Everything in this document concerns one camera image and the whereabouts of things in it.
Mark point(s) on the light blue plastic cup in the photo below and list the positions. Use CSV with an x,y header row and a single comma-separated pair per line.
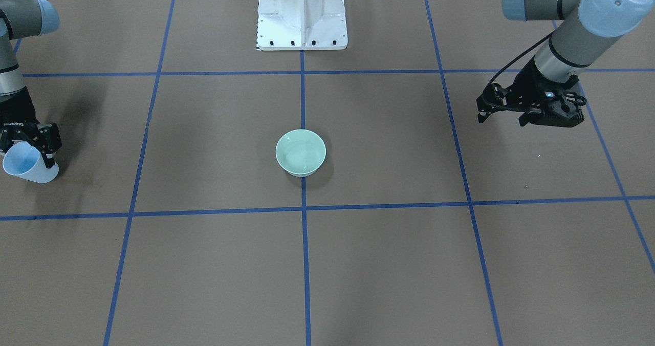
x,y
24,161

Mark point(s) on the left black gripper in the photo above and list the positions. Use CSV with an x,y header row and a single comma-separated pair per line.
x,y
527,87

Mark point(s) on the light green bowl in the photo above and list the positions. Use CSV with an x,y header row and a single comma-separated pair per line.
x,y
301,152

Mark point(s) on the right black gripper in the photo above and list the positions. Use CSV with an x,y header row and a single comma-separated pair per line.
x,y
19,129

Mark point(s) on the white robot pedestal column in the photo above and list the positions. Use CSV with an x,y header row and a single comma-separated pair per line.
x,y
301,25

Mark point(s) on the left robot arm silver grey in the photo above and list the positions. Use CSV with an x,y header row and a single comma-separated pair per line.
x,y
587,29

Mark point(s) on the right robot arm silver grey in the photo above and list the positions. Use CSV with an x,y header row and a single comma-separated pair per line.
x,y
21,19

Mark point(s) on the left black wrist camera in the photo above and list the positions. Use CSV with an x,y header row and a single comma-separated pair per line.
x,y
495,98

